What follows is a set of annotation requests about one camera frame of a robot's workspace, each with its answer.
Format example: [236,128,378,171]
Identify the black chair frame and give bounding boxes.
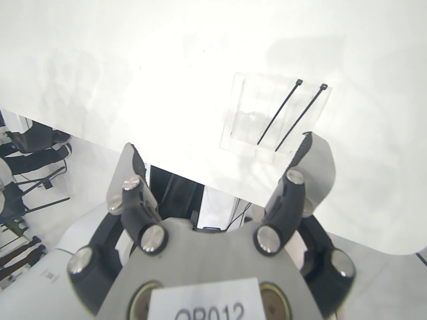
[12,165,71,217]

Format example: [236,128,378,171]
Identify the clear plastic plate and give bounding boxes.
[220,72,333,166]

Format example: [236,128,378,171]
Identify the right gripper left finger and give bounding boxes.
[67,142,168,316]

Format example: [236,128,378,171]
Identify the black cable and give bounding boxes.
[229,198,253,232]

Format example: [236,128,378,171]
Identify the thin black zip tie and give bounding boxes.
[274,83,328,153]
[257,79,304,145]

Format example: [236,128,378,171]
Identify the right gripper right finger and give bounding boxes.
[255,131,357,316]

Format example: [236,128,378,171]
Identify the person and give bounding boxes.
[0,119,73,177]

